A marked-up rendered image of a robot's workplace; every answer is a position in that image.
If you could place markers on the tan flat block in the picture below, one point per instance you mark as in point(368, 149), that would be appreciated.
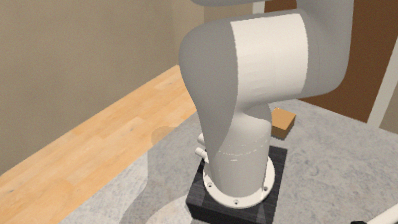
point(282, 121)

